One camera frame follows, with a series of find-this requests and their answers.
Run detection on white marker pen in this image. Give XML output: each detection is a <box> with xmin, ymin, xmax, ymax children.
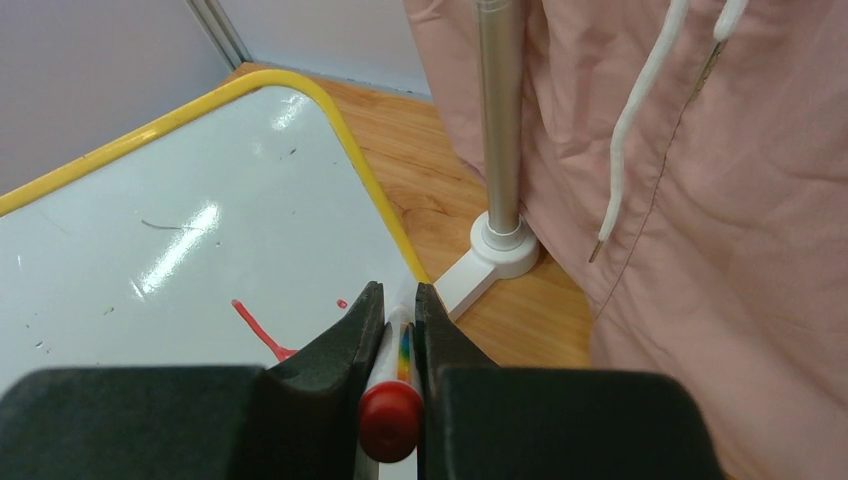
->
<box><xmin>358</xmin><ymin>306</ymin><xmax>424</xmax><ymax>463</ymax></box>

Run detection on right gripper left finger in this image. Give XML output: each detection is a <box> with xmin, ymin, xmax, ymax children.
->
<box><xmin>1</xmin><ymin>281</ymin><xmax>384</xmax><ymax>479</ymax></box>

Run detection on yellow framed whiteboard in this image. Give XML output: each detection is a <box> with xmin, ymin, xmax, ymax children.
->
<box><xmin>1</xmin><ymin>70</ymin><xmax>428</xmax><ymax>390</ymax></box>

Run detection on clothes rack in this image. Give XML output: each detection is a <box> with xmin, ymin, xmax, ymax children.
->
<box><xmin>435</xmin><ymin>1</ymin><xmax>539</xmax><ymax>321</ymax></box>

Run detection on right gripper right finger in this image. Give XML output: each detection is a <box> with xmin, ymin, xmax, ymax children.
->
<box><xmin>414</xmin><ymin>283</ymin><xmax>723</xmax><ymax>479</ymax></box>

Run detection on pink shorts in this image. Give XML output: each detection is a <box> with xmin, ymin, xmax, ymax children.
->
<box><xmin>404</xmin><ymin>0</ymin><xmax>848</xmax><ymax>480</ymax></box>

